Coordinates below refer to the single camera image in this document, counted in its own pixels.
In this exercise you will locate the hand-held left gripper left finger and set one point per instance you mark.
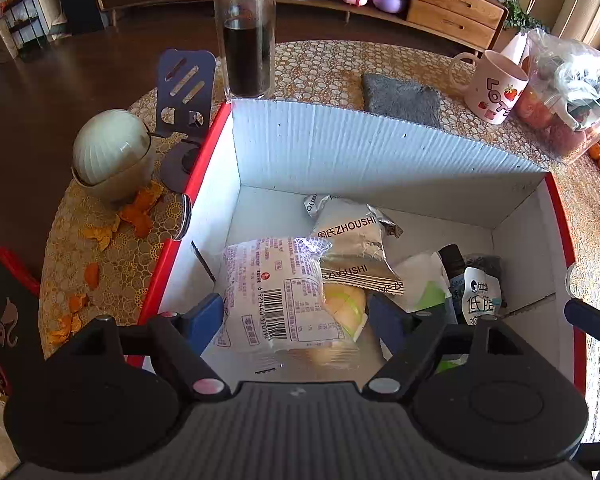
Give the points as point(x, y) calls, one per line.
point(205, 320)

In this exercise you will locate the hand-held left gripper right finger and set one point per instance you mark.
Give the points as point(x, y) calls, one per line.
point(390, 320)

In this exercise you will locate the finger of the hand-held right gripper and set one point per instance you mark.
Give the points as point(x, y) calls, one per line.
point(592, 320)

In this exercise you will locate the white green snack packet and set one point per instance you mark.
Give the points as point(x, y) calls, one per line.
point(422, 280)

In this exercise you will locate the clear bread packet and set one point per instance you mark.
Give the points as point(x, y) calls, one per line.
point(280, 300)

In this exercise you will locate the white chicken breast packet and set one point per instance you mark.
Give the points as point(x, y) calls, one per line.
point(477, 295)

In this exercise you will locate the silver foil snack packet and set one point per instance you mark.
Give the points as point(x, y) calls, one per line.
point(350, 235)

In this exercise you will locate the clear packet of dark tea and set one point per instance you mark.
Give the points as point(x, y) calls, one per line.
point(487, 264)

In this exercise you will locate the red cardboard box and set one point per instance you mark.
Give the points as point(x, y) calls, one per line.
point(370, 150)

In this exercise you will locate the pale green round desktop bin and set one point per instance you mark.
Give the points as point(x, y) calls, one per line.
point(112, 155)

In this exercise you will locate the floral lace covered desktop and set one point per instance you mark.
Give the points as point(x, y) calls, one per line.
point(330, 65)

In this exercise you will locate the scattered orange peel pieces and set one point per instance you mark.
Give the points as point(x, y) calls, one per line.
point(137, 215)

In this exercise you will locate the red fruit in foam net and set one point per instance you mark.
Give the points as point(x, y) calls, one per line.
point(532, 107)
point(565, 137)

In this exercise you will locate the black red cat-print chair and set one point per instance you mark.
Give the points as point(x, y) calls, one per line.
point(10, 300)

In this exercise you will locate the black metal phone stand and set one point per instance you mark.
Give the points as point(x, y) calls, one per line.
point(185, 110)

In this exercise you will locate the grey cloth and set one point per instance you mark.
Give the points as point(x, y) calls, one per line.
point(402, 100)

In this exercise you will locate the clear plastic bag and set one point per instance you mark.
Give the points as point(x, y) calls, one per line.
point(575, 75)

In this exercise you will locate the pink strawberry print mug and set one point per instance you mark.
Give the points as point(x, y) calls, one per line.
point(490, 87)

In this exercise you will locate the glass jar with dark liquid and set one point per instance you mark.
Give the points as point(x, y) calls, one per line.
point(244, 30)

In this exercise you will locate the wooden tv cabinet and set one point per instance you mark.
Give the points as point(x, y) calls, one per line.
point(450, 15)

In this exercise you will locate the brown cardboard carton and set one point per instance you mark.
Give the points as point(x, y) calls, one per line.
point(0, 40)

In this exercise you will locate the black metal rack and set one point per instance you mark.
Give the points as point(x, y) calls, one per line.
point(17, 10)

